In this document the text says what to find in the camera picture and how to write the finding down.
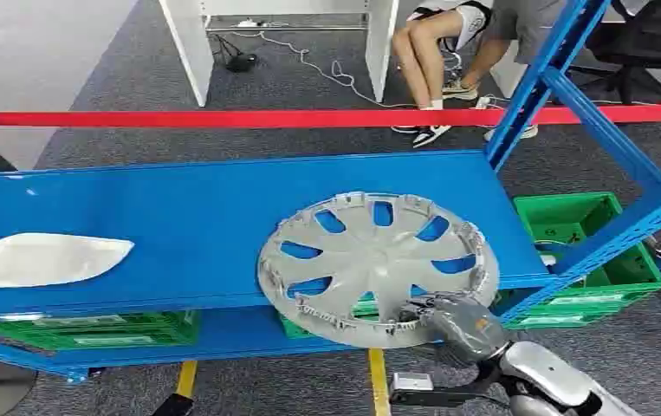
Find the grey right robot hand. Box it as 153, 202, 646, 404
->
399, 291, 513, 367

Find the grey plastic wheel hubcap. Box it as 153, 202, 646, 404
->
256, 191, 501, 350

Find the yellow floor tape strip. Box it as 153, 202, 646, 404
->
176, 360, 199, 400
367, 348, 392, 416

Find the person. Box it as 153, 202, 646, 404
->
390, 0, 495, 149
442, 0, 573, 142

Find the blue metal shelf rack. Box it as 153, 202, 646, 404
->
0, 0, 661, 385

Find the black robot foot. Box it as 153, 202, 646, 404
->
152, 393, 195, 416

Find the red barrier tape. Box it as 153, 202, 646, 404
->
0, 103, 661, 130

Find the black office chair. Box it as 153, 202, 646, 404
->
565, 0, 661, 107

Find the black power adapter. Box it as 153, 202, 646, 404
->
225, 52, 259, 74

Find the white desk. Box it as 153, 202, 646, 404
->
158, 0, 400, 108

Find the white plastic cover part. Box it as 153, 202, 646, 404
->
0, 232, 135, 289

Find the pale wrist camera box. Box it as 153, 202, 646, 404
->
388, 372, 436, 407

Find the white cable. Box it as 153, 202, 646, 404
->
230, 22, 423, 110

